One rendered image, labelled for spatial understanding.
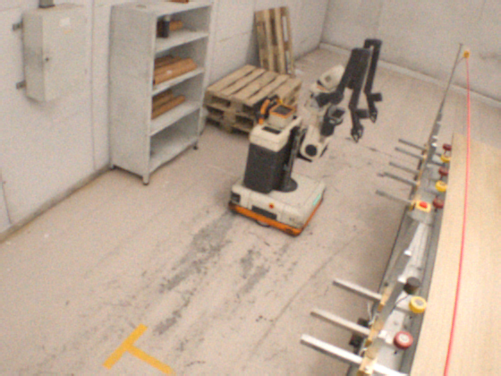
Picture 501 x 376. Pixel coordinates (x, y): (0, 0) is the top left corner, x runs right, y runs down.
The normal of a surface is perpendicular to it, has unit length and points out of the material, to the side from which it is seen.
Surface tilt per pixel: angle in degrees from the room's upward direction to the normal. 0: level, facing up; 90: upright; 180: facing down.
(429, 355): 0
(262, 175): 90
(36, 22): 90
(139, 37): 90
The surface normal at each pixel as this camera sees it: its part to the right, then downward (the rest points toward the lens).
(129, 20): -0.44, 0.44
